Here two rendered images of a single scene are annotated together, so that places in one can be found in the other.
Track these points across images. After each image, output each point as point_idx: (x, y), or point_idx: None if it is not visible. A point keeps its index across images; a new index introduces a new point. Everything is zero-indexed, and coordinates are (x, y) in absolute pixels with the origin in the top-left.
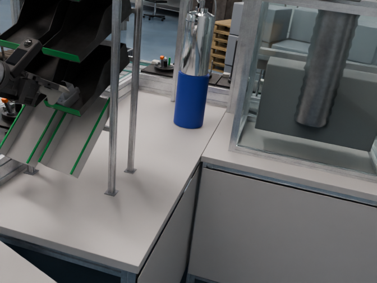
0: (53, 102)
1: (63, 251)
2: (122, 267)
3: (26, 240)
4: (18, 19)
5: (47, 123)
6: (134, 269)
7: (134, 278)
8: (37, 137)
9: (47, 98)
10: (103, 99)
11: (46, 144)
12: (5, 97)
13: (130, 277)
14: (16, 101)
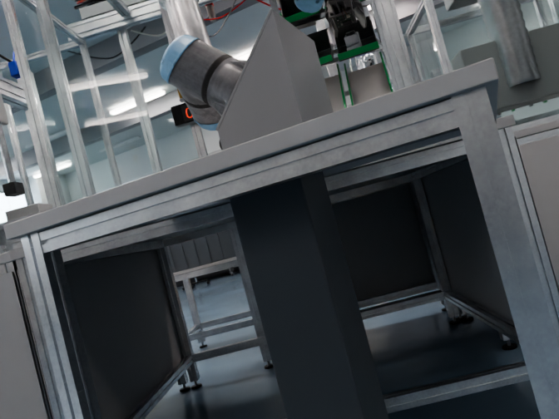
0: (363, 25)
1: (432, 145)
2: (498, 125)
3: (390, 156)
4: (282, 14)
5: (340, 86)
6: (510, 120)
7: (513, 135)
8: (332, 107)
9: (359, 21)
10: (369, 66)
11: (346, 103)
12: (339, 10)
13: (508, 137)
14: (349, 10)
